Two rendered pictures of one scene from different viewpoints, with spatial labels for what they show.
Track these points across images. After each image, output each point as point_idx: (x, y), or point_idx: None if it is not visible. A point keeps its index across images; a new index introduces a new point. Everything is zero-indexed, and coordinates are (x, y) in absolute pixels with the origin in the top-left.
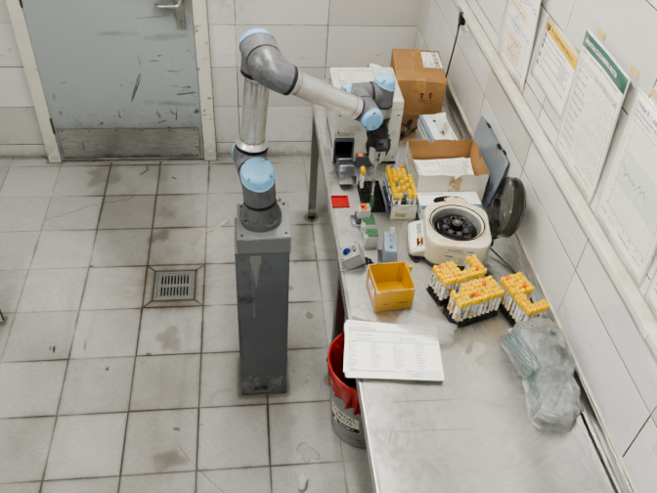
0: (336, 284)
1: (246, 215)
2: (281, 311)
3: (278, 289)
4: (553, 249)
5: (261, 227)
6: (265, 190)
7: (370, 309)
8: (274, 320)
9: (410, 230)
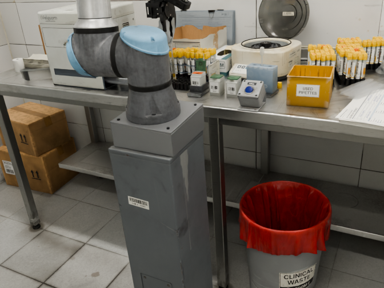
0: (212, 167)
1: (152, 106)
2: (204, 222)
3: (200, 191)
4: (342, 10)
5: (176, 108)
6: (168, 49)
7: (322, 109)
8: (202, 240)
9: (239, 72)
